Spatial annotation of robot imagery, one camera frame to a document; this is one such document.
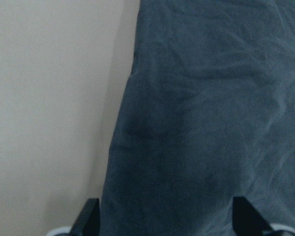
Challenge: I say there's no black graphic t-shirt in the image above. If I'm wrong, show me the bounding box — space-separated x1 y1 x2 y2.
100 0 295 236

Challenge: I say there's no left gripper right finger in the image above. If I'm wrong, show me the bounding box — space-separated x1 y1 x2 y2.
232 197 274 236

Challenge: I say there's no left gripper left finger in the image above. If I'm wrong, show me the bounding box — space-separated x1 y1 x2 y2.
68 198 100 236

